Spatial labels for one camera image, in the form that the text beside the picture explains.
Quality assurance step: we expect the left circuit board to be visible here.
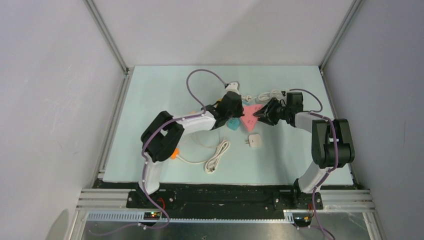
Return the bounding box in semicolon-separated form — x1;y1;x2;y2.
143;211;162;221

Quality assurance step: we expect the orange power strip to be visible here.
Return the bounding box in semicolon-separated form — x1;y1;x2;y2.
169;148;180;160

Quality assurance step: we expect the pink triangular power strip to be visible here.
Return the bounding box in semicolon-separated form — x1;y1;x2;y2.
240;104;264;132

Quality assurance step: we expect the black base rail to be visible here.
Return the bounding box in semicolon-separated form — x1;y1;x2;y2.
96;180;324;221

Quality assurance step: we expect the circuit board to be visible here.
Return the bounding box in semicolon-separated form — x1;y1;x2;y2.
143;211;162;221
293;215;313;228

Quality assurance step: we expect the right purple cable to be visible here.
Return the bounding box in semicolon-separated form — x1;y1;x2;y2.
288;88;339;240

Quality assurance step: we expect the white plug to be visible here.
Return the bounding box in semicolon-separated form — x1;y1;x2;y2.
245;133;263;149

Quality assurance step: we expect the blue power strip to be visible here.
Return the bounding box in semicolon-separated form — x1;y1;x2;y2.
226;117;241;131

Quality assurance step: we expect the bundled white cord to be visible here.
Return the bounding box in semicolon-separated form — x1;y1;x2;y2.
241;89;286;104

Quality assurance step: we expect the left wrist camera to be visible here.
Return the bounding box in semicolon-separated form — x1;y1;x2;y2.
225;81;240;95

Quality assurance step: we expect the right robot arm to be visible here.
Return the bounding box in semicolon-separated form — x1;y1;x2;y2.
253;88;355;209

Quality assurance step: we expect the coiled white cord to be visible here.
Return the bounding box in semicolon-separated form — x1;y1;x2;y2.
177;139;231;175

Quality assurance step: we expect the purple cable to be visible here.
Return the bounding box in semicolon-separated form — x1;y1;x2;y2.
87;68;229;238
288;88;339;240

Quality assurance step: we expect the right circuit board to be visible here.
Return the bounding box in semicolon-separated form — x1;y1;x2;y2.
293;215;313;228

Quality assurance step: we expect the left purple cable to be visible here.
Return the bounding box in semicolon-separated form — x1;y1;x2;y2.
87;68;229;238

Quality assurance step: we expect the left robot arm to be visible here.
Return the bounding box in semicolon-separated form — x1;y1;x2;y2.
138;91;244;208

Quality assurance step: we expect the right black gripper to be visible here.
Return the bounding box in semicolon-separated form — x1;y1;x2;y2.
253;97;291;126

